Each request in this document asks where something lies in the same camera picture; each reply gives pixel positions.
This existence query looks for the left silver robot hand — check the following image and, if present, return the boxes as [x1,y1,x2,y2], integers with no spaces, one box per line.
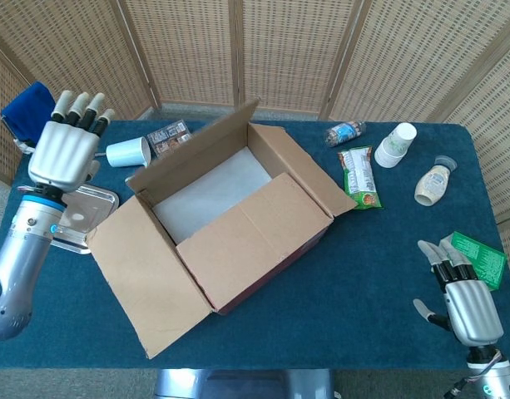
[27,90,116,193]

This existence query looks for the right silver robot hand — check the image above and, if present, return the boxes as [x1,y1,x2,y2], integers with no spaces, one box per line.
[413,239,505,346]

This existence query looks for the red cardboard box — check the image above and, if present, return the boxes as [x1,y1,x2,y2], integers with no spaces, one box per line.
[86,97,359,361]

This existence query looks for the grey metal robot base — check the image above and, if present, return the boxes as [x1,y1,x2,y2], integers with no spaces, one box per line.
[153,367,337,399]

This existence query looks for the green carton packet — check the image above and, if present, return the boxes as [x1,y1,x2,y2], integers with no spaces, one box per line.
[439,231,508,292]

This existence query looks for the blue towel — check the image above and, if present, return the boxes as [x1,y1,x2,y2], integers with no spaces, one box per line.
[0,81,58,146]

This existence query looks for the white plastic mug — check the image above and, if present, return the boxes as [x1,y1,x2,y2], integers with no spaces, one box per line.
[106,135,152,184]

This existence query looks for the stainless steel tray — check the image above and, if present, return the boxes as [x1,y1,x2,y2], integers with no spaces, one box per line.
[50,185,121,255]

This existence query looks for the clear pack of chocolates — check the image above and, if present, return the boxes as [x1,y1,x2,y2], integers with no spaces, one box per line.
[146,119,193,158]

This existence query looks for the blue table cloth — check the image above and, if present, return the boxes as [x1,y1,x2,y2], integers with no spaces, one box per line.
[0,120,510,370]

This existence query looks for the mayonnaise squeeze bottle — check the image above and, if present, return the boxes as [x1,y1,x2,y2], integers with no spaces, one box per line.
[413,155,459,206]

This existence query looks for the white foam sheet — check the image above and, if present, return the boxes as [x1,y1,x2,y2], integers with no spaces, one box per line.
[151,148,275,244]

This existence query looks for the green snack bag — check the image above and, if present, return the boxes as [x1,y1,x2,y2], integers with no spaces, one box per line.
[337,145,382,211]

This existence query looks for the stack of paper cups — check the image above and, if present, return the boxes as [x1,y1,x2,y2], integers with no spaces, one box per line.
[374,122,418,169]

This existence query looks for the small blue-label plastic bottle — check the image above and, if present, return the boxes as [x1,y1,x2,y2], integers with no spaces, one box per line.
[324,121,367,149]

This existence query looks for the woven folding screen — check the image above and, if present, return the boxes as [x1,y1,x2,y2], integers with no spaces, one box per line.
[0,0,510,225]

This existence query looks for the metal wire towel rack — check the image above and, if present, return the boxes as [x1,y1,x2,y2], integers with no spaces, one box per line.
[0,116,35,155]

